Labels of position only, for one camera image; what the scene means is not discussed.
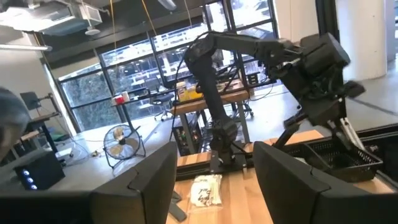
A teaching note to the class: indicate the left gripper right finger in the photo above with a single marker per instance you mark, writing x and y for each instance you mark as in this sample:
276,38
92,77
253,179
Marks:
289,193

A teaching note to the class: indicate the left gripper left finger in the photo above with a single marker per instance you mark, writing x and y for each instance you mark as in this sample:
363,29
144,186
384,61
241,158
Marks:
149,186

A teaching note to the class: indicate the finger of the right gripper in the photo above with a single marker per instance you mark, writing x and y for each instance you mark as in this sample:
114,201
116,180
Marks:
340,133
290,127

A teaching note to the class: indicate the black comb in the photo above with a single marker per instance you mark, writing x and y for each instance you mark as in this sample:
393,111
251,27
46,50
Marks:
178,211

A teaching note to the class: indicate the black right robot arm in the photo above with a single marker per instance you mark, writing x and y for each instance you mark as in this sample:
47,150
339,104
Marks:
205,81

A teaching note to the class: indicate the black mesh plastic bin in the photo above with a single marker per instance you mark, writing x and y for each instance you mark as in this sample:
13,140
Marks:
342,161

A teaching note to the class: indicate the round floor fan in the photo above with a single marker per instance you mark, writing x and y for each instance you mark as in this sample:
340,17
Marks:
121,149

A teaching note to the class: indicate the black computer tower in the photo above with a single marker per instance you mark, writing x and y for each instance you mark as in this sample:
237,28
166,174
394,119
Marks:
183,140

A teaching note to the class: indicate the white pillar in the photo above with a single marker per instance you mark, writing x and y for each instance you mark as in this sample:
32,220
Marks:
360,40

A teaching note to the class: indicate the black office chair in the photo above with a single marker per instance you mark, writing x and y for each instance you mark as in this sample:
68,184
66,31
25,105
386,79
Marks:
163,99

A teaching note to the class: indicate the black desk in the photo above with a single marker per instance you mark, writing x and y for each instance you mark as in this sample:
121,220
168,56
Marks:
140,98

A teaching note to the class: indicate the red cup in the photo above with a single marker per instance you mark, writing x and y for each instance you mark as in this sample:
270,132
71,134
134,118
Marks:
119,100

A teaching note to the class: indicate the wooden top workbench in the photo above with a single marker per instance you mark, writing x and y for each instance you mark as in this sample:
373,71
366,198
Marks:
202,104

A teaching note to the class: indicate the white cup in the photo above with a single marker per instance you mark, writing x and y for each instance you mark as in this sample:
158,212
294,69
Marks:
126,96

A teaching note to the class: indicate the yellow container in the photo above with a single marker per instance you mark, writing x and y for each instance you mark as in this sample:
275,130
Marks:
191,93

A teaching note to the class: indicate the black box with blue lights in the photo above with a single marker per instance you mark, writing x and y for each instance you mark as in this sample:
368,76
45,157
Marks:
43,169

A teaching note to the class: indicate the person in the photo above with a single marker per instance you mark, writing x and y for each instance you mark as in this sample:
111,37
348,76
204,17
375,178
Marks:
12,109

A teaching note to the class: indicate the white ceiling air unit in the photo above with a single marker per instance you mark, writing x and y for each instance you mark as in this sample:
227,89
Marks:
46,15

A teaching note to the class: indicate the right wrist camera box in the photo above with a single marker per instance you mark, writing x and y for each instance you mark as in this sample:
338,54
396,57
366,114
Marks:
326,54

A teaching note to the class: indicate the black framed window wall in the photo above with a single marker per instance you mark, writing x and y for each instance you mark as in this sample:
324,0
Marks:
133,74

